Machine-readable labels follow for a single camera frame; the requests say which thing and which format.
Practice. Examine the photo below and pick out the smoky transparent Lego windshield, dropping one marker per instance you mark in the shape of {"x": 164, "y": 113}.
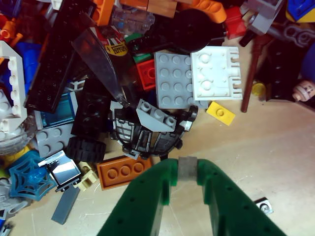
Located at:
{"x": 103, "y": 64}

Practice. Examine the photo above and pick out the black Lego panel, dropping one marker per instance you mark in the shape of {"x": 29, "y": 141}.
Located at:
{"x": 283, "y": 73}

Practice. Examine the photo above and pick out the black Lego tire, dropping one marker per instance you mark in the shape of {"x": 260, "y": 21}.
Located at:
{"x": 86, "y": 149}

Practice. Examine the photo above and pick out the light gray Lego technic piece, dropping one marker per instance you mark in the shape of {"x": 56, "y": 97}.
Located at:
{"x": 12, "y": 204}

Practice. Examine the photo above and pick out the brown Lego staff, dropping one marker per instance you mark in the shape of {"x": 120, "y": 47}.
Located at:
{"x": 251, "y": 73}

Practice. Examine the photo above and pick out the red Lego block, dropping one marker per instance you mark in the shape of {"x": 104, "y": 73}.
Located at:
{"x": 235, "y": 23}

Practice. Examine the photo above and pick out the transparent yellow round stud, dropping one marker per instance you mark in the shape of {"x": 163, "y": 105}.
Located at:
{"x": 259, "y": 89}

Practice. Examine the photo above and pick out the blue and yellow Lego piece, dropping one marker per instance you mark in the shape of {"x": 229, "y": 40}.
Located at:
{"x": 301, "y": 9}

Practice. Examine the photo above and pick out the transparent blue Lego window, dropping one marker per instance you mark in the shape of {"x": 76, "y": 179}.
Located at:
{"x": 57, "y": 115}

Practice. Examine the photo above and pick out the red Lego brick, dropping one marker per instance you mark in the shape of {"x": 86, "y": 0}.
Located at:
{"x": 146, "y": 73}

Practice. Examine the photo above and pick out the black curved Lego cage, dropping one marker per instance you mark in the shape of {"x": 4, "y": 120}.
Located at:
{"x": 137, "y": 141}

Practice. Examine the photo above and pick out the Lego piece with Ferrari sticker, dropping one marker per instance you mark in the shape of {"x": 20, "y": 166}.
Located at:
{"x": 115, "y": 46}

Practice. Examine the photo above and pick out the small gray Lego brick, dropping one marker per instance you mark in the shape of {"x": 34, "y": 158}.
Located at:
{"x": 187, "y": 168}

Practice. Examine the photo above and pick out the orange Lego technic pin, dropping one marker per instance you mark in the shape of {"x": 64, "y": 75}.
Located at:
{"x": 9, "y": 30}

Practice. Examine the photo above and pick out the white hinged Lego plate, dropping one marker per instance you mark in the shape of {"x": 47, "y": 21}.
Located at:
{"x": 214, "y": 73}

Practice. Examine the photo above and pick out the blue Lego spider web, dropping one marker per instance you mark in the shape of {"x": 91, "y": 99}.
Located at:
{"x": 30, "y": 179}

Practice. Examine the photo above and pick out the light brown Lego brick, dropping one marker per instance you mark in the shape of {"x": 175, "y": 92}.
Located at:
{"x": 163, "y": 7}

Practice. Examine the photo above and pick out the gray sloped Lego brick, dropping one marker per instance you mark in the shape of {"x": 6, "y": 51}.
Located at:
{"x": 155, "y": 118}

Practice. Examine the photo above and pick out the gray Lego bracket piece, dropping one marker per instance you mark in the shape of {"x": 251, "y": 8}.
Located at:
{"x": 264, "y": 17}

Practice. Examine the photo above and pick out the metal bracket with screw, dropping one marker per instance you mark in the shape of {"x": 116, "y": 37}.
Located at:
{"x": 264, "y": 206}

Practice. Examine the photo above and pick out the dark gray Lego tile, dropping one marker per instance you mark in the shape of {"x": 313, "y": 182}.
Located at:
{"x": 66, "y": 206}

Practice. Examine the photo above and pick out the white Lego frame piece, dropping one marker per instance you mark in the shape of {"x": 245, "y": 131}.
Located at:
{"x": 18, "y": 81}

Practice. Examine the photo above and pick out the orange Lego brick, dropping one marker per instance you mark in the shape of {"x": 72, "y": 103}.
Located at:
{"x": 104, "y": 12}

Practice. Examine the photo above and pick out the Lego minifigure head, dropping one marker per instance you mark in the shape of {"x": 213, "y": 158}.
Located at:
{"x": 305, "y": 90}

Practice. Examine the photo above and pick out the tan Lego piece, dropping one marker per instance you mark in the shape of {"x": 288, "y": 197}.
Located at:
{"x": 88, "y": 177}

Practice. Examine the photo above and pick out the orange three-stud Lego plate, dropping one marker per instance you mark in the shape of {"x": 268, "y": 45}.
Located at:
{"x": 123, "y": 170}

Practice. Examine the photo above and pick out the clear transparent Lego dome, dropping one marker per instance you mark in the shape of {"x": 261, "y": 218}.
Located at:
{"x": 14, "y": 142}

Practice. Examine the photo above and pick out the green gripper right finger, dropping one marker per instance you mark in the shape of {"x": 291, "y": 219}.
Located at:
{"x": 236, "y": 211}

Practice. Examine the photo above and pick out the green Lego piece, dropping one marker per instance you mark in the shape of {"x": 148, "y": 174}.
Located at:
{"x": 141, "y": 57}

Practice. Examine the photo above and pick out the black round Lego dish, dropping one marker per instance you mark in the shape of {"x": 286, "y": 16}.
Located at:
{"x": 194, "y": 29}

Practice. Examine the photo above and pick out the black Lego technic beam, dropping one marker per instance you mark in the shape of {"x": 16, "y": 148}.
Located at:
{"x": 147, "y": 43}

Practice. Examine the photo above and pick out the clear transparent Lego brick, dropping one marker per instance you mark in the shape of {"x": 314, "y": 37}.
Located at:
{"x": 133, "y": 20}

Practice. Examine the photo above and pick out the orange Lego technic beam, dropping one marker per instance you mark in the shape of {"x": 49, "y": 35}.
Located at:
{"x": 209, "y": 8}

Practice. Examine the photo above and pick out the gray four-stud Lego plate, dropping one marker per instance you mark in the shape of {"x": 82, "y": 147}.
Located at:
{"x": 53, "y": 140}

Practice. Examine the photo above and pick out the gray Lego technic connector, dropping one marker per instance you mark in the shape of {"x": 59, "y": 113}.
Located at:
{"x": 295, "y": 34}

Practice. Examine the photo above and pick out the black Lego brick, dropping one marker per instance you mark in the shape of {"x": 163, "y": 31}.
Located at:
{"x": 92, "y": 108}

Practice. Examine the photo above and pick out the blue Lego brick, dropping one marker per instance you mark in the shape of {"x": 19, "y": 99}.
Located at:
{"x": 28, "y": 61}

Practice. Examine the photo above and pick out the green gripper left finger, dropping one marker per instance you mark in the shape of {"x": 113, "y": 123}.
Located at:
{"x": 137, "y": 204}

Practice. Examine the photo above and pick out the yellow small Lego plate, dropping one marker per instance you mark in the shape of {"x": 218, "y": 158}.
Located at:
{"x": 220, "y": 113}

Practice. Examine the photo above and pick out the gray square Lego plate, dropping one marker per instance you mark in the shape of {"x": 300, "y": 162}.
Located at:
{"x": 172, "y": 81}

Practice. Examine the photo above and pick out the chrome Lego piece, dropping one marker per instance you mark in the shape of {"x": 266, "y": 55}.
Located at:
{"x": 64, "y": 169}

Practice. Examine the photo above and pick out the long black Lego plate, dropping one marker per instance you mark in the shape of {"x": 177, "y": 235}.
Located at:
{"x": 56, "y": 61}

